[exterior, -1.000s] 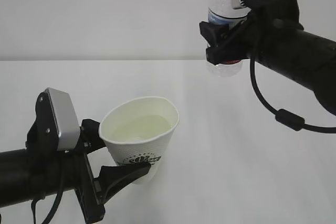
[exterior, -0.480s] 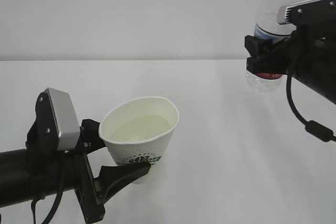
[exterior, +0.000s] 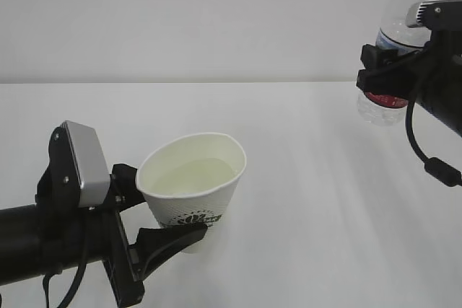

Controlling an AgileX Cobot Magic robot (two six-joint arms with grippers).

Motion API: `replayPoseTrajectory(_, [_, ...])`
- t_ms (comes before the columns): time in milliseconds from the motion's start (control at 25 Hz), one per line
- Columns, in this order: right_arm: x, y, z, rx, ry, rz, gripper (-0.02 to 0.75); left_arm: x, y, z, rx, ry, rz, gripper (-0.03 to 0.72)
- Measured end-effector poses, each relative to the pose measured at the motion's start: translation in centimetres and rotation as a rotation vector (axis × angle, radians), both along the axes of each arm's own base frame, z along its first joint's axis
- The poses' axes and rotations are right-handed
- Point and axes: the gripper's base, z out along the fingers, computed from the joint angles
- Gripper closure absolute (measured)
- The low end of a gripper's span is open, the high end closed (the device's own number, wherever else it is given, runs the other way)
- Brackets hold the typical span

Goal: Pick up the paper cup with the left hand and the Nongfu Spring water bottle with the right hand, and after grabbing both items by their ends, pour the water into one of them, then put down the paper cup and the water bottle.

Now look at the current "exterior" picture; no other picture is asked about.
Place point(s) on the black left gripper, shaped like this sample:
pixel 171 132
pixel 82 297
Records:
pixel 152 248

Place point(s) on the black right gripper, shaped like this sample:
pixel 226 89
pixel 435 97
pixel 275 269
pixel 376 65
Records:
pixel 430 76

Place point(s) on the white paper coffee cup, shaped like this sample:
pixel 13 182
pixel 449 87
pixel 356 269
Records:
pixel 192 180

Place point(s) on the clear plastic water bottle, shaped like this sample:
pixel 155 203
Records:
pixel 382 110

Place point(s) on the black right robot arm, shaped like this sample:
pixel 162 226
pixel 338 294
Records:
pixel 442 106

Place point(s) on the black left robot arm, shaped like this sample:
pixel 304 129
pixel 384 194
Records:
pixel 76 220

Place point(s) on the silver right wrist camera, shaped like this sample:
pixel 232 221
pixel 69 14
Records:
pixel 435 15

